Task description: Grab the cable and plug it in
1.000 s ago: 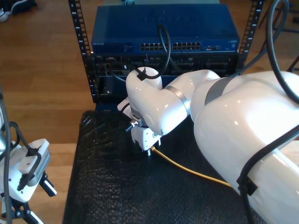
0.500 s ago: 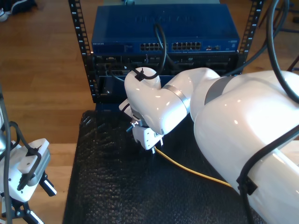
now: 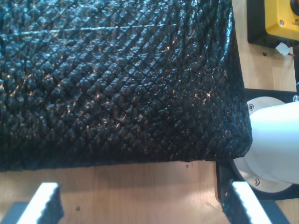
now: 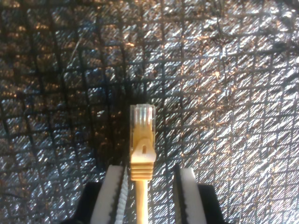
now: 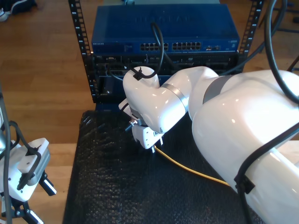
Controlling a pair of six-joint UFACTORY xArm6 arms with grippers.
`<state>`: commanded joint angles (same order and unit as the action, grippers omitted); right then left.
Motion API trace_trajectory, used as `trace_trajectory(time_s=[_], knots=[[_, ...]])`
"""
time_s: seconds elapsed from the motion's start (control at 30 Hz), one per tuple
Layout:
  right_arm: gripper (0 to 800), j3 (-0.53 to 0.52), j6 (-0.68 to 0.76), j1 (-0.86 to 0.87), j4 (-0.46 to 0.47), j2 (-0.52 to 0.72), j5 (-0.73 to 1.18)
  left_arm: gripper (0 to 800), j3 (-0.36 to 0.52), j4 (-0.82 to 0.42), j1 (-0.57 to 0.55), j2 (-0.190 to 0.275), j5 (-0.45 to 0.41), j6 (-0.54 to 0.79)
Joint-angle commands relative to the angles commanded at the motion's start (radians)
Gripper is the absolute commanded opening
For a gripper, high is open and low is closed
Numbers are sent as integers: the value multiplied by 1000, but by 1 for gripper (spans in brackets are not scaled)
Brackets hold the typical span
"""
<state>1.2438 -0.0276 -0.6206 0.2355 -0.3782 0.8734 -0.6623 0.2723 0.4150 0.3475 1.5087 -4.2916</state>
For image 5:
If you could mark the black woven mat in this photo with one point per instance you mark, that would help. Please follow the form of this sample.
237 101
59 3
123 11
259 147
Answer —
116 175

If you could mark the blue lower rack unit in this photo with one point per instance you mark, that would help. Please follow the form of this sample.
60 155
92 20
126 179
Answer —
109 88

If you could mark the black rack server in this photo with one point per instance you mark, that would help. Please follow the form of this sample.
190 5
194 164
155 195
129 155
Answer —
187 61

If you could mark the white shoe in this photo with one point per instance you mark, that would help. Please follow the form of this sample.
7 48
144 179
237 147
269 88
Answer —
4 15

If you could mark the dark blue shoe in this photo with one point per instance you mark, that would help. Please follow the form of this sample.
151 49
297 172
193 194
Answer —
23 5

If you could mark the blue network switch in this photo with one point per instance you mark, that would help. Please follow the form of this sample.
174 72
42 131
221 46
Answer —
116 28

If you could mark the black perforated rack rail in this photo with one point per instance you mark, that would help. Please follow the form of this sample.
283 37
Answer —
78 23
253 18

